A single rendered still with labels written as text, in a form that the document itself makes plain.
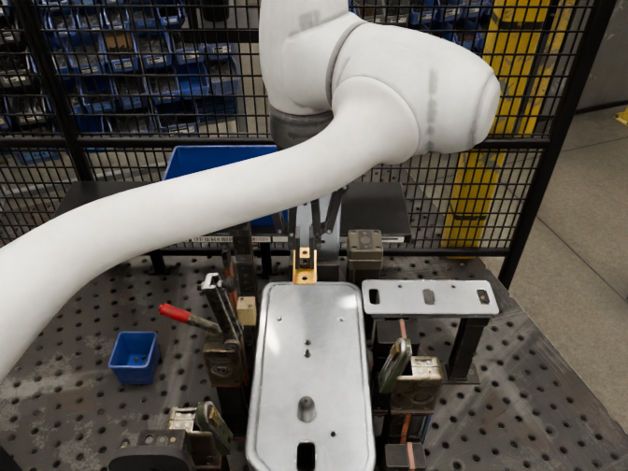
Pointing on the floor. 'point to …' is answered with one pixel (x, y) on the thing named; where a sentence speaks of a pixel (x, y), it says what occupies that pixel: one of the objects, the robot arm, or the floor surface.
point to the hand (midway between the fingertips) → (305, 248)
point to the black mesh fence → (602, 12)
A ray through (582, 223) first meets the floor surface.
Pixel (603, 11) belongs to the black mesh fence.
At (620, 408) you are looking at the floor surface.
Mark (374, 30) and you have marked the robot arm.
